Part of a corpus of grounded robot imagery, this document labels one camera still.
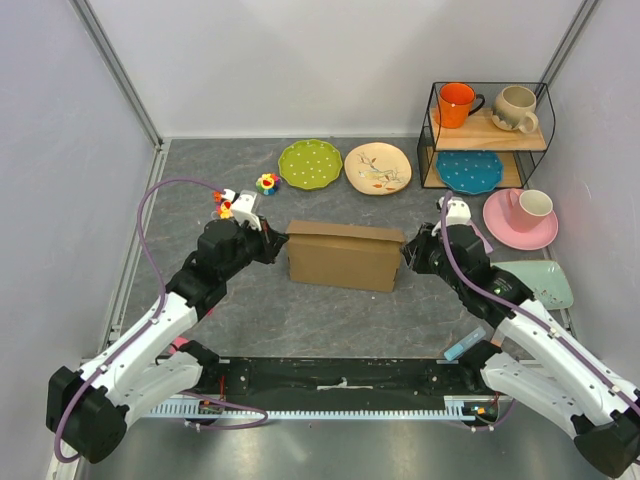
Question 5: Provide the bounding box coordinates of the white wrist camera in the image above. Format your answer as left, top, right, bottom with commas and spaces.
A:
436, 196, 471, 226
221, 189, 260, 231

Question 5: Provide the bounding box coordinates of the brown cardboard box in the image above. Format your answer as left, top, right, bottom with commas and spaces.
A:
286, 220, 405, 293

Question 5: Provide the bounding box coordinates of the black wire shelf rack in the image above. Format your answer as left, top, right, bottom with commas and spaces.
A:
417, 82, 556, 189

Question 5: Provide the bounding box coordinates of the flower plush keychain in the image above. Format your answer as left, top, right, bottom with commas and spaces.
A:
211, 200, 233, 220

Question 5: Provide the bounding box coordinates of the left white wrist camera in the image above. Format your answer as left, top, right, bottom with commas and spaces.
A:
221, 189, 260, 231

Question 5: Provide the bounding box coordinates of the pink saucer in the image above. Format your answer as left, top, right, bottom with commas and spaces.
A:
483, 189, 559, 251

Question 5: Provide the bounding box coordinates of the pink cup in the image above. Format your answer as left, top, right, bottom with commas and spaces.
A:
506, 189, 554, 233

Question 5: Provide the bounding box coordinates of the pink eraser block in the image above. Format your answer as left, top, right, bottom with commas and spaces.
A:
170, 337, 189, 354

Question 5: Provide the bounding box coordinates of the purple marker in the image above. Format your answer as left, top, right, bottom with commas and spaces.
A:
471, 223, 494, 255

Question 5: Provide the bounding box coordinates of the green polka dot plate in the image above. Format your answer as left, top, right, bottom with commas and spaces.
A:
278, 139, 343, 191

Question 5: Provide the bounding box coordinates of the beige ceramic mug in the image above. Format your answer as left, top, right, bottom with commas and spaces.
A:
491, 85, 539, 134

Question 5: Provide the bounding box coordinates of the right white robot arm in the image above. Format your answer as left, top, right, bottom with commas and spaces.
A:
402, 223, 639, 478

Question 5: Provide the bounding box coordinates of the rainbow flower plush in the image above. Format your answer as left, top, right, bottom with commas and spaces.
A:
255, 173, 281, 196

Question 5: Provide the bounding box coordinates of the blue marker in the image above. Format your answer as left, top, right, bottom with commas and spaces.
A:
444, 327, 486, 362

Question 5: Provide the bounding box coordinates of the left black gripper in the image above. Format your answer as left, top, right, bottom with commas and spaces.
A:
222, 214, 290, 280

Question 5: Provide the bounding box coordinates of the orange mug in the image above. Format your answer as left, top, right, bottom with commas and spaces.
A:
436, 82, 486, 129

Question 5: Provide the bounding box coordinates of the mint green square plate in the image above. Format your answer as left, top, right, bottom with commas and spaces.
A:
495, 260, 574, 311

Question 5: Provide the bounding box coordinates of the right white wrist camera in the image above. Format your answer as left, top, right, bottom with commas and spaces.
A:
436, 196, 471, 226

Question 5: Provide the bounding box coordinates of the cream plate with branch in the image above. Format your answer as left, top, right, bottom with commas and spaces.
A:
344, 142, 412, 196

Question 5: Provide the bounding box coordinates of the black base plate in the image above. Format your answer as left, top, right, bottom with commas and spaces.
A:
193, 357, 494, 412

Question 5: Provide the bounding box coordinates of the blue polka dot plate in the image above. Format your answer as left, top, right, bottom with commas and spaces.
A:
435, 151, 504, 195

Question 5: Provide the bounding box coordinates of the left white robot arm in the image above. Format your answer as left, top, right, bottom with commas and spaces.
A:
46, 217, 288, 463

